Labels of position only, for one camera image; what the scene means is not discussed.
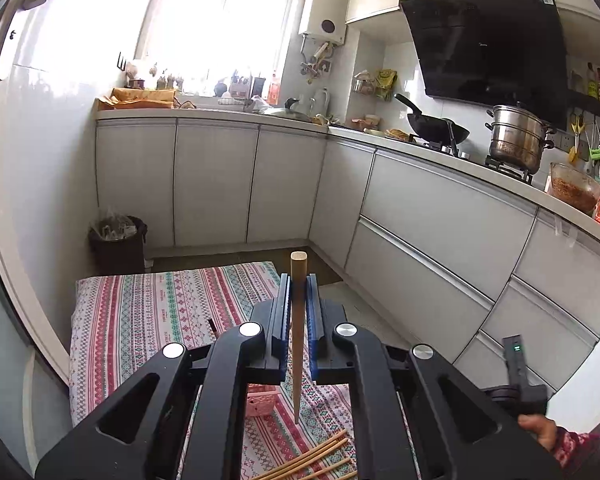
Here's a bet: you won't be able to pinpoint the yellow scissors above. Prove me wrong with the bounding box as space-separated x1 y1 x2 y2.
568 112 586 164

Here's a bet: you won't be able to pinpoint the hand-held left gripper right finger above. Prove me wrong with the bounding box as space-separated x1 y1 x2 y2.
305 274 563 480

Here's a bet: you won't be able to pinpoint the black trash bin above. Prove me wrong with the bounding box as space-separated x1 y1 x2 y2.
89 216 149 276

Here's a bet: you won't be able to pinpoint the white water heater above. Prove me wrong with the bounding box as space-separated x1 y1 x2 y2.
298 0 349 47

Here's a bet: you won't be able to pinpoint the wall shelf with bottles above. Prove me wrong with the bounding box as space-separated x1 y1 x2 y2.
567 61 600 113

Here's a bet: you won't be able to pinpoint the yellow snack bags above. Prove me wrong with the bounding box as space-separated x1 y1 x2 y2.
375 69 399 102

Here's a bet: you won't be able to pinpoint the steel steamer pot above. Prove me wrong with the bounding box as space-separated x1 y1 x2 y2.
485 104 557 171

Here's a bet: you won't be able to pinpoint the pink perforated utensil basket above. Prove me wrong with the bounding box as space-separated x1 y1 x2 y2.
246 384 281 419

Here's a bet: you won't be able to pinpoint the white lower kitchen cabinets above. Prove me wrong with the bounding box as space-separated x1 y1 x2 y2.
96 117 600 397

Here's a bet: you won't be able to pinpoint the gas stove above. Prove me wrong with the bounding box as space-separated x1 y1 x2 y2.
415 140 537 184

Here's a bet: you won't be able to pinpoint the patterned red green tablecloth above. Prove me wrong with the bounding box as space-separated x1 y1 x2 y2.
69 260 422 480

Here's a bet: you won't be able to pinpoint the kitchen window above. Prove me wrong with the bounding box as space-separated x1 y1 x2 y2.
135 0 299 97

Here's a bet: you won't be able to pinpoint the clear plastic jug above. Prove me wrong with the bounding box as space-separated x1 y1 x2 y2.
312 87 331 119

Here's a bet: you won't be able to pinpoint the black wok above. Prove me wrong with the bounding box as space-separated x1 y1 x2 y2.
394 93 471 145

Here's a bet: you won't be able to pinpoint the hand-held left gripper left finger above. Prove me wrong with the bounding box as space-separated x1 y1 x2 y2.
35 274 293 480

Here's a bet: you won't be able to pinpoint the yellow folded cloth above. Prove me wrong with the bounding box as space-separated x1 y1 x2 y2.
97 87 177 110

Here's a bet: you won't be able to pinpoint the black range hood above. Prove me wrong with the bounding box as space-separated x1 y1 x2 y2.
400 0 569 131

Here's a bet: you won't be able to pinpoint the glass bowl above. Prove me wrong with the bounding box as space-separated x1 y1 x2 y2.
549 161 600 215

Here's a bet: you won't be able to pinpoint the person's right hand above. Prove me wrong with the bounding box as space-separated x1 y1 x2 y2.
517 414 559 452

